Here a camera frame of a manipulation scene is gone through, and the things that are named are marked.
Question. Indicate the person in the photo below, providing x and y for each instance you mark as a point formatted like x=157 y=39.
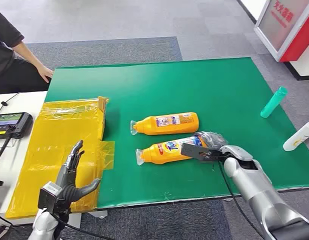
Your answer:
x=9 y=69

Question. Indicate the black handheld screen device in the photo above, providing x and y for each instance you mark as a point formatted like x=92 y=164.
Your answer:
x=14 y=124

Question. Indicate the teal green bottle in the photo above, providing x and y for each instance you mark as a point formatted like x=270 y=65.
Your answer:
x=273 y=102

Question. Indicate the white bottle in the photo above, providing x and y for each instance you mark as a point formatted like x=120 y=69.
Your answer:
x=298 y=136

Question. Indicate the person's forearm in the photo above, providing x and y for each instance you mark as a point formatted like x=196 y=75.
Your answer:
x=27 y=54

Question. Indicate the person's hand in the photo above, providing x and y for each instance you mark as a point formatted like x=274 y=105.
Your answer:
x=46 y=73

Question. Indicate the green table mat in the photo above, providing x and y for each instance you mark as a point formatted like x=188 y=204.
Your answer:
x=194 y=86

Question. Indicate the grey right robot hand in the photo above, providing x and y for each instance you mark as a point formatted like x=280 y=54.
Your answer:
x=214 y=139

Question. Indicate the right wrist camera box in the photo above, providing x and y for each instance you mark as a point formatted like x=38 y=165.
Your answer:
x=193 y=151

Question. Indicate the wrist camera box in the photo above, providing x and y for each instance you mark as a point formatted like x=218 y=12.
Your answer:
x=48 y=197
x=193 y=151

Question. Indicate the orange bottle with Tide logo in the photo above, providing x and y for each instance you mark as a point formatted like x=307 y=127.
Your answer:
x=162 y=151

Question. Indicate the white table foot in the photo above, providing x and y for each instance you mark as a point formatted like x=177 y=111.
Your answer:
x=99 y=214

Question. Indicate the red and white sign stand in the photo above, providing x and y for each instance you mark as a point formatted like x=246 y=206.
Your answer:
x=292 y=30

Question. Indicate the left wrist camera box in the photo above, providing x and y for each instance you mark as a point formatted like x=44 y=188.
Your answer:
x=48 y=197

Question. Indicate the orange bottle with text label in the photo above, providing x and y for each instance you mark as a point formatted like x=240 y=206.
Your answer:
x=166 y=124

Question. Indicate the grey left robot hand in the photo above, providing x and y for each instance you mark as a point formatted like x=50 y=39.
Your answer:
x=67 y=185

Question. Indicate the yellow taped cardboard box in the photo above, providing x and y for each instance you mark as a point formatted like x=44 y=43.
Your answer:
x=57 y=142

